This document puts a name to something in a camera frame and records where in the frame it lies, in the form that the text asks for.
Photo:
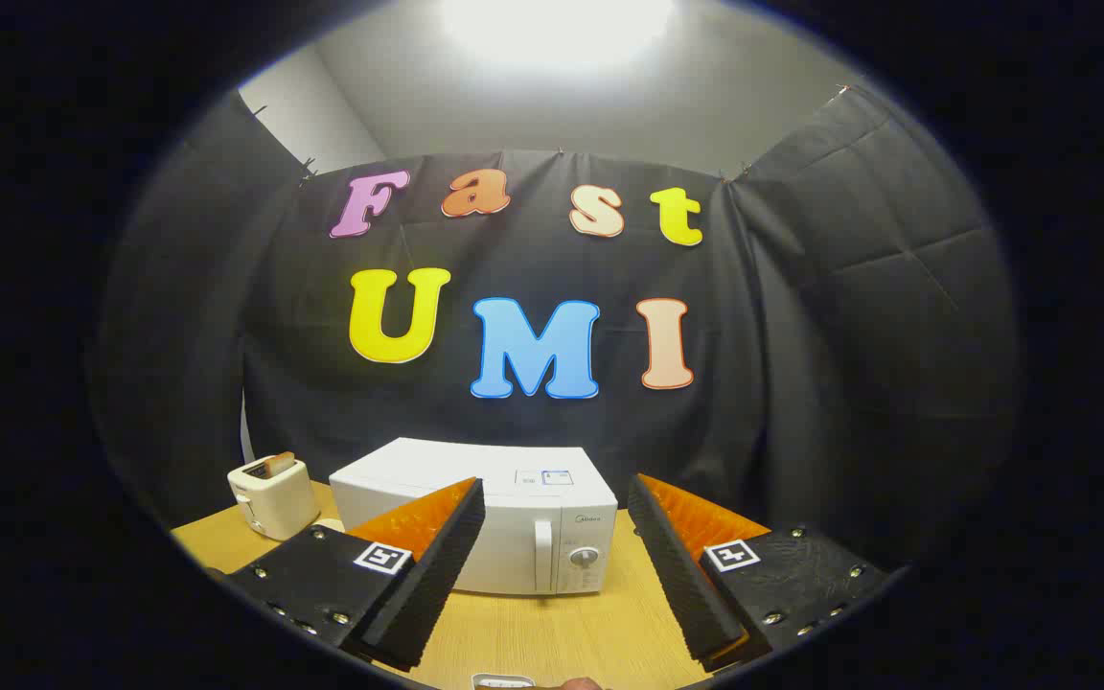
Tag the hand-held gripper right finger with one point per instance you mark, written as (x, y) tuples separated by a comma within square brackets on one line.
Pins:
[(672, 565)]

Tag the white toaster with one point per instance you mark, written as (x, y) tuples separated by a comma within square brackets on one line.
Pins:
[(274, 503)]

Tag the toast slice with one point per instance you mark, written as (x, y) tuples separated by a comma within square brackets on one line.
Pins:
[(280, 465)]

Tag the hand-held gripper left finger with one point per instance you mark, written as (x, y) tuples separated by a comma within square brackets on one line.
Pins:
[(447, 556)]

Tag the white rectangular tray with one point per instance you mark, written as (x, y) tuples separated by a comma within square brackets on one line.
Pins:
[(504, 681)]

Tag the white microwave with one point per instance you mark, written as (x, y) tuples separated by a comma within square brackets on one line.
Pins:
[(514, 537)]

